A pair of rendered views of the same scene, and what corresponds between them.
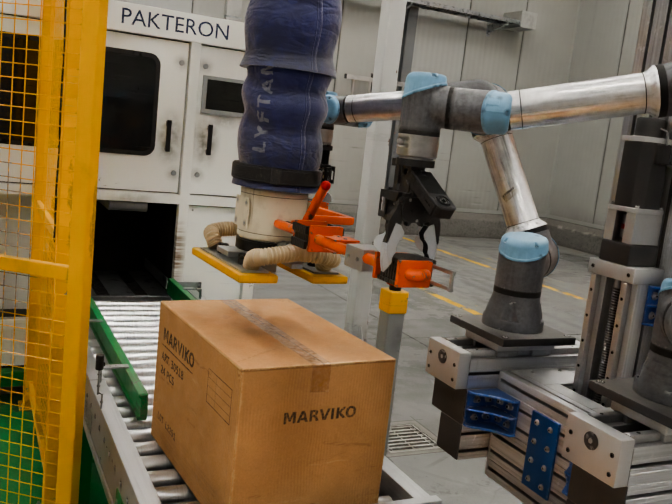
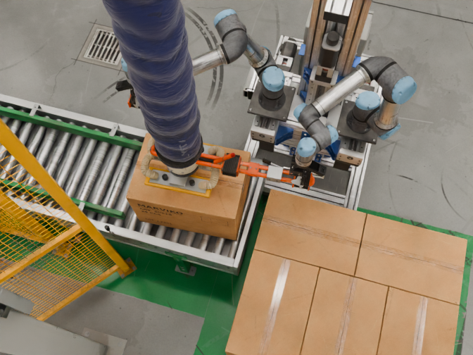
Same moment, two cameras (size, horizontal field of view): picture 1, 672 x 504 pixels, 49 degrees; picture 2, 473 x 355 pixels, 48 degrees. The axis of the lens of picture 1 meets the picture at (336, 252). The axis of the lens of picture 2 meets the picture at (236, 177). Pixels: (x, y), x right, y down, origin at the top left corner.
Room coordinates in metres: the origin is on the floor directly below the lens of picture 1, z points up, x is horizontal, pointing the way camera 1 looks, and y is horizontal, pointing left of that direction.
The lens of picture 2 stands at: (0.90, 0.77, 3.56)
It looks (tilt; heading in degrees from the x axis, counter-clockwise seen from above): 67 degrees down; 315
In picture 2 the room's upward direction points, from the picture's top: 3 degrees counter-clockwise
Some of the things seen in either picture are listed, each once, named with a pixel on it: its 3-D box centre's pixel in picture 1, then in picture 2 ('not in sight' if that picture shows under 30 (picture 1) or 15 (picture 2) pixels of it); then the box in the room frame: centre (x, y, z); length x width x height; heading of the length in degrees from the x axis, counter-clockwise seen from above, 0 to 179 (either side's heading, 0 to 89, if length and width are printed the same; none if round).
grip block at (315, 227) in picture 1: (317, 236); (231, 165); (1.66, 0.05, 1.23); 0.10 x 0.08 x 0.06; 120
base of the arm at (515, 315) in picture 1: (514, 306); (272, 94); (1.83, -0.46, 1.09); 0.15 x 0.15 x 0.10
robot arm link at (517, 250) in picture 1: (522, 260); (272, 81); (1.84, -0.46, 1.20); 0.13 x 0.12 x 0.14; 154
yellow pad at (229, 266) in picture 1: (232, 258); (179, 181); (1.83, 0.25, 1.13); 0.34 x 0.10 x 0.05; 30
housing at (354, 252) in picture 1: (366, 257); (274, 174); (1.48, -0.06, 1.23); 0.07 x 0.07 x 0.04; 30
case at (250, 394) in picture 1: (262, 400); (192, 188); (1.89, 0.15, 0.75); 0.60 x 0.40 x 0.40; 31
